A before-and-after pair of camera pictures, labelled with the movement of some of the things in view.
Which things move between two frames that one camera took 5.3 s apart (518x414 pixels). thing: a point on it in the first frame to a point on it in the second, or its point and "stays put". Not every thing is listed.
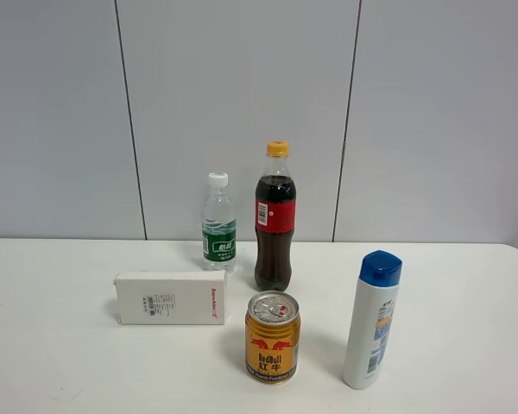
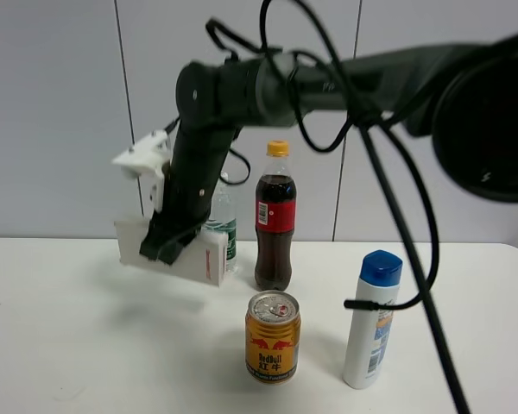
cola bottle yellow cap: [275, 200] stays put
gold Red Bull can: [272, 336] stays put
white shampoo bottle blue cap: [371, 319] stays put
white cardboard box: [173, 297] to [203, 259]
